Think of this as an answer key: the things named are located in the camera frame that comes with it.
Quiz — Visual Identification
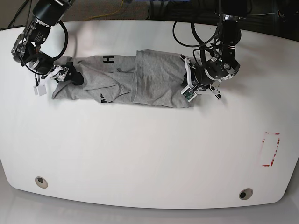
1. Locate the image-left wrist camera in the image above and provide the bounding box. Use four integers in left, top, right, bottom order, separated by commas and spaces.
34, 85, 47, 96

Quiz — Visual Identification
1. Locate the black cable on floor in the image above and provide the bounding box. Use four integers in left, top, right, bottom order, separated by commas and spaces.
8, 0, 31, 28

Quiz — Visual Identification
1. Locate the image-right arm black cable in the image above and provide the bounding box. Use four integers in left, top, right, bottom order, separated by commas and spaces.
172, 0, 225, 61

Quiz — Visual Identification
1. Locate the black robot arm image-left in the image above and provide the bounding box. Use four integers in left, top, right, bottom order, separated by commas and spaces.
11, 0, 84, 87

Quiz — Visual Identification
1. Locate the table grommet hole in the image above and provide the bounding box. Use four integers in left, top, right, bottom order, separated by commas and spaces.
35, 176, 48, 189
239, 188, 253, 200

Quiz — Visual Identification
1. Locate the red tape rectangle marking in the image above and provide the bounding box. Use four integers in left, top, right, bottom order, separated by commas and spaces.
260, 132, 281, 167

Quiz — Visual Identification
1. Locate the right table grommet hole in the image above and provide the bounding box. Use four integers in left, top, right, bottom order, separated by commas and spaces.
239, 188, 253, 200

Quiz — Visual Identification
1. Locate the left table grommet hole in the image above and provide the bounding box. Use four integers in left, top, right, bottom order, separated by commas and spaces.
35, 176, 48, 189

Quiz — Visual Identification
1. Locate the yellow cable on floor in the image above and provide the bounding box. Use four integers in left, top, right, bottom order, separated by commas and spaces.
87, 0, 124, 20

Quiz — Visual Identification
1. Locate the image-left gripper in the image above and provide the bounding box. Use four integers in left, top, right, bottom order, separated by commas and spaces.
35, 65, 84, 88

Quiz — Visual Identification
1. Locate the image-left arm black cable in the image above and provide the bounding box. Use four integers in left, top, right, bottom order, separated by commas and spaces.
50, 20, 69, 61

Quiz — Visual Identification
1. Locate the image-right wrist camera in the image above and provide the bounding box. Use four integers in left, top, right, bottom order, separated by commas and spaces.
181, 86, 197, 102

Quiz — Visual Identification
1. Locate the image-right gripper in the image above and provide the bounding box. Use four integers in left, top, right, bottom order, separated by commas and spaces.
180, 55, 221, 99

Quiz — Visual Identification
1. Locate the grey t-shirt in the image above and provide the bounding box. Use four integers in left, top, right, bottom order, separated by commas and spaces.
52, 49, 194, 108

